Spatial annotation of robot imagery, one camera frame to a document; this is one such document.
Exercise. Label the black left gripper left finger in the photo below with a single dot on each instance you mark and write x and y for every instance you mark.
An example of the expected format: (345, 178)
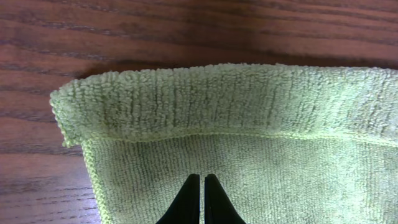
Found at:
(185, 208)

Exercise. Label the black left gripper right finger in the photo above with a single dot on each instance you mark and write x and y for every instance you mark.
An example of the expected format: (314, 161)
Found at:
(218, 207)

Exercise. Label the green microfiber cloth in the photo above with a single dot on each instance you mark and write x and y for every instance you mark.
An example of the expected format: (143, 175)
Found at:
(289, 144)

